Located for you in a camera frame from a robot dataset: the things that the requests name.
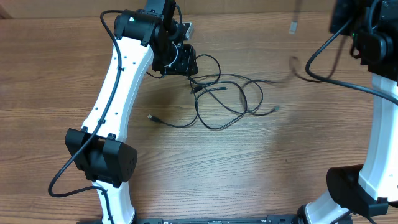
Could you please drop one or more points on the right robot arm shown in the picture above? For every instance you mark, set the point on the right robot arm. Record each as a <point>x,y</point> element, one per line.
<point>370,188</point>

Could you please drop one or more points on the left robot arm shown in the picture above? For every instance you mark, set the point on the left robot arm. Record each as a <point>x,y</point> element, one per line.
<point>148,38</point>

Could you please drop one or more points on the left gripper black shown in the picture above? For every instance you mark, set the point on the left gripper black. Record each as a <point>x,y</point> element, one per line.
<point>186,66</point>

